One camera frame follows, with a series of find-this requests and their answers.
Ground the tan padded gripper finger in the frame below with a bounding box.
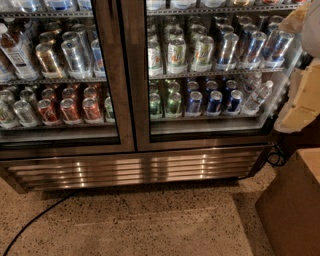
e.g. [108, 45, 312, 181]
[274, 64, 320, 134]
[279, 3, 310, 34]

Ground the glass fridge door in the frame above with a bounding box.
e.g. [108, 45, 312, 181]
[0, 0, 133, 161]
[120, 0, 313, 152]

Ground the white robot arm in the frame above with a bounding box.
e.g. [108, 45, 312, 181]
[274, 0, 320, 134]

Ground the stainless steel fridge base grille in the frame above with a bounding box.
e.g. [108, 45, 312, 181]
[1, 143, 272, 193]

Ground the clear water bottle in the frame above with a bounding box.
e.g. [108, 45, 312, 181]
[242, 80, 274, 115]

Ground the silver blue can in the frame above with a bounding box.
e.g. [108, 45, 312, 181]
[216, 33, 239, 71]

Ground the blue can right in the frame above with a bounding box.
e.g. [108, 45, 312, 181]
[224, 90, 243, 115]

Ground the blue can middle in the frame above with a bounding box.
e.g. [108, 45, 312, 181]
[205, 91, 223, 116]

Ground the green white can right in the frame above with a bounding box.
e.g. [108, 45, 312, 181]
[191, 36, 214, 72]

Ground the green white can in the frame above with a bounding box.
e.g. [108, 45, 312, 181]
[167, 38, 187, 74]
[148, 41, 163, 76]
[191, 36, 214, 72]

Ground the brown cardboard box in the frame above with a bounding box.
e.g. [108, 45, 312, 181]
[255, 148, 320, 256]

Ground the blue can left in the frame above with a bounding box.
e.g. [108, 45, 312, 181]
[186, 91, 203, 117]

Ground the green white can middle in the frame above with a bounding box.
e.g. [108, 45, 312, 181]
[167, 38, 187, 74]

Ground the green white can left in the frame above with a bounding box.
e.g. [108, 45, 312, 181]
[148, 41, 163, 76]

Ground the red soda can right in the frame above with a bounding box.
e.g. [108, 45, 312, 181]
[82, 98, 103, 124]

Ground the red soda can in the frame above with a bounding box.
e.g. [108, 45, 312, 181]
[82, 98, 103, 124]
[37, 99, 60, 123]
[60, 98, 82, 124]

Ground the silver can upper shelf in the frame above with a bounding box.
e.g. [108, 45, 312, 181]
[61, 40, 92, 79]

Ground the red soda can middle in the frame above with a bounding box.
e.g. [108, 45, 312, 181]
[60, 98, 82, 124]

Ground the gold can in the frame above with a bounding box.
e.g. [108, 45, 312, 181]
[36, 43, 66, 79]

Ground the red soda can left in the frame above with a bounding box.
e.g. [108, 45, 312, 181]
[37, 99, 60, 123]

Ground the labelled drink bottle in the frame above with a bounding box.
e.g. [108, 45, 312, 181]
[0, 23, 39, 81]

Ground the silver can lower left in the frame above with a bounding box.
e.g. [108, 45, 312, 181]
[13, 100, 38, 127]

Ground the black cable bundle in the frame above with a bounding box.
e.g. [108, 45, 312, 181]
[265, 142, 288, 168]

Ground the black floor cable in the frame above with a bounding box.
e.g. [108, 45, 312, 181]
[2, 189, 81, 256]

